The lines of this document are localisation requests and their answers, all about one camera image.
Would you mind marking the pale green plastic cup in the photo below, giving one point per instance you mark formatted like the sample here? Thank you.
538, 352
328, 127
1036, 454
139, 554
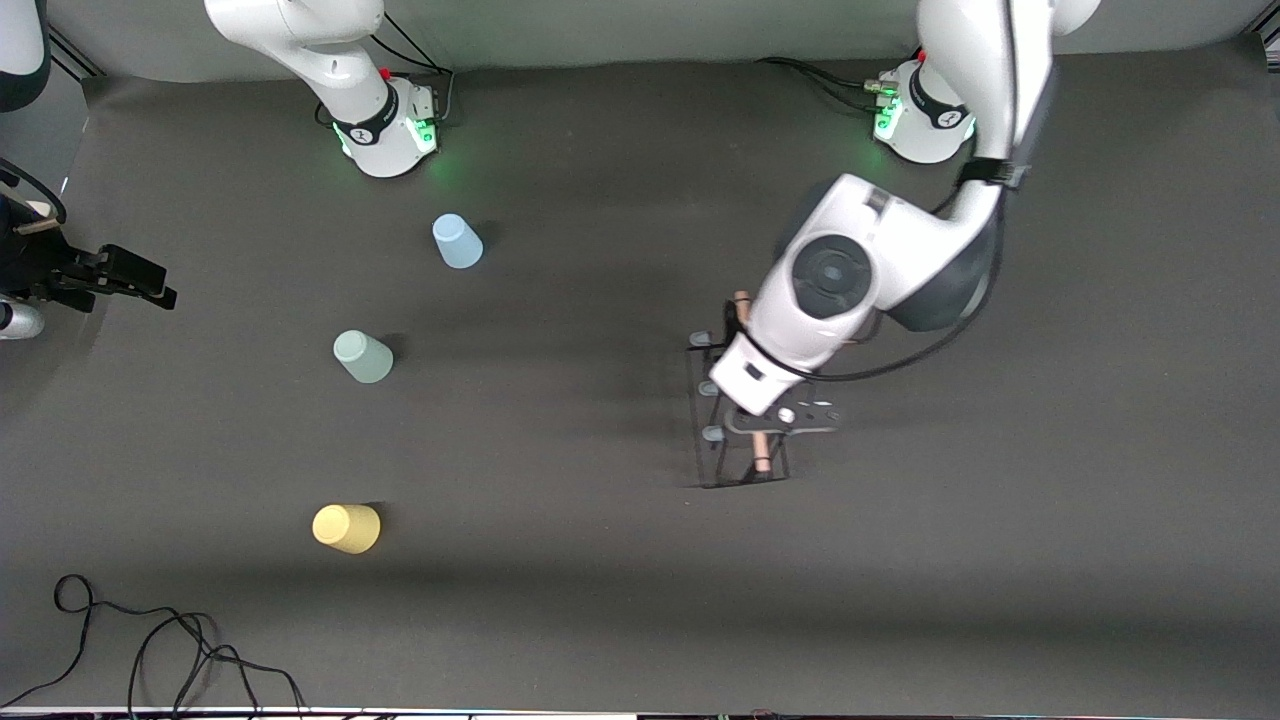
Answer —
364, 357

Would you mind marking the light blue plastic cup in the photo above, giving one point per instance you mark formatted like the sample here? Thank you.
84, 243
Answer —
458, 242

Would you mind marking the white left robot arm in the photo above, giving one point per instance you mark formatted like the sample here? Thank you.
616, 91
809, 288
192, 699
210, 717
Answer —
840, 275

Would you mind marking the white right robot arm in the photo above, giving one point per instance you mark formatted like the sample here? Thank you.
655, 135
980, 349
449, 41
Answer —
300, 40

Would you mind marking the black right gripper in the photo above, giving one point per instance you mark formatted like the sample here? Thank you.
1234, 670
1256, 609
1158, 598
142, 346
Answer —
27, 262

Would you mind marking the yellow plastic cup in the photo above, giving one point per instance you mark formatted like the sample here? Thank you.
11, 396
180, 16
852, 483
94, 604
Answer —
346, 528

